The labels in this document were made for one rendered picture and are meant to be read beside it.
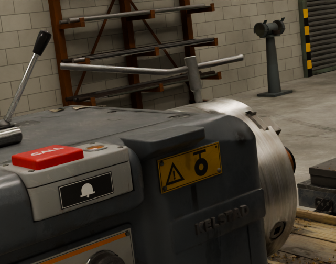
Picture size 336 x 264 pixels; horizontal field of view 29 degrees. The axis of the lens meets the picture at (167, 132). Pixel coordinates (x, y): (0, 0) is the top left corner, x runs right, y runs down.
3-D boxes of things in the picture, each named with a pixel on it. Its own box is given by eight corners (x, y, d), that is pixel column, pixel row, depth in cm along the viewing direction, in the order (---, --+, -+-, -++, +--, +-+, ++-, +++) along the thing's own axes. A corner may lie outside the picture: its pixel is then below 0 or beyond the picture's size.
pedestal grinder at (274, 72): (274, 97, 974) (267, 20, 954) (255, 97, 1002) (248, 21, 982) (294, 92, 1004) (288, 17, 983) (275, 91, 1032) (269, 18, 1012)
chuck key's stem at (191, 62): (206, 116, 122) (193, 55, 121) (209, 117, 120) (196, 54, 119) (195, 119, 122) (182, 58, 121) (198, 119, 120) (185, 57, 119)
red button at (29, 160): (39, 178, 70) (35, 160, 69) (12, 172, 74) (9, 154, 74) (86, 165, 73) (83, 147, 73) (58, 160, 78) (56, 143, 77)
